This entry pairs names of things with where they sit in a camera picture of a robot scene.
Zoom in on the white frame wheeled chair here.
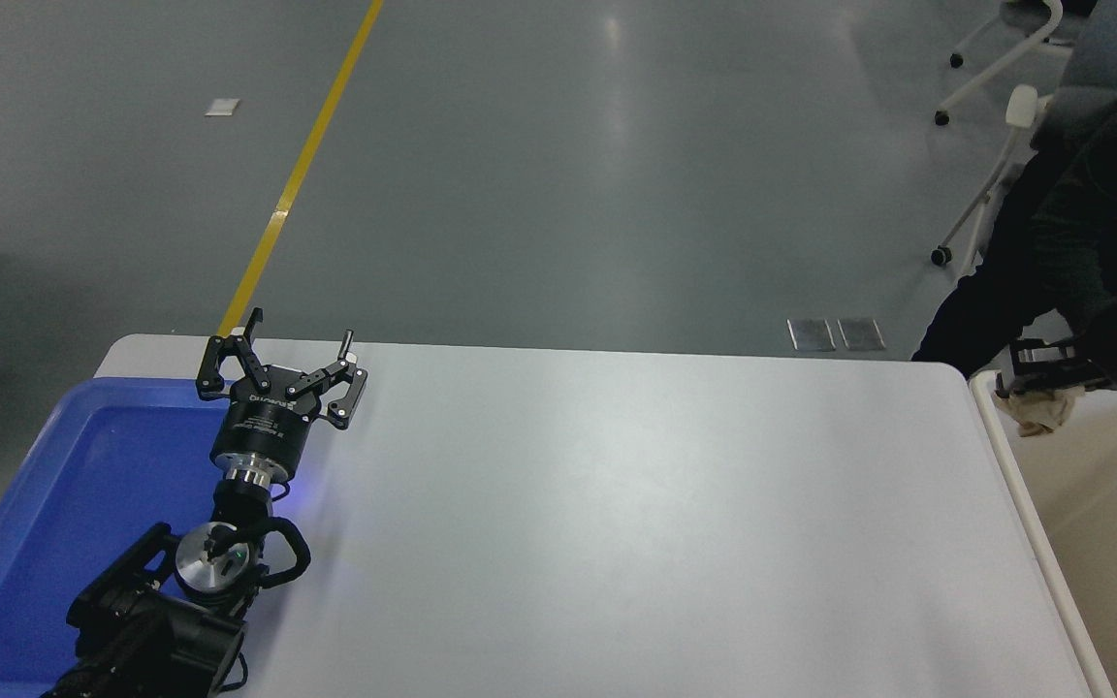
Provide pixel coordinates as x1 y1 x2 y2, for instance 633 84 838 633
934 0 1098 128

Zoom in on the tan paper ball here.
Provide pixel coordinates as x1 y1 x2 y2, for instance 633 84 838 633
993 386 1083 437

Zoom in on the blue plastic tray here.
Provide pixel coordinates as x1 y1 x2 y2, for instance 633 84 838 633
0 376 322 698

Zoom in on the yellow floor tape line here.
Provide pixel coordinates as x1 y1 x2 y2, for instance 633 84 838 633
217 0 385 338

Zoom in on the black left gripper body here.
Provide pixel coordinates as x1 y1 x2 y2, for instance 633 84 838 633
209 365 323 476

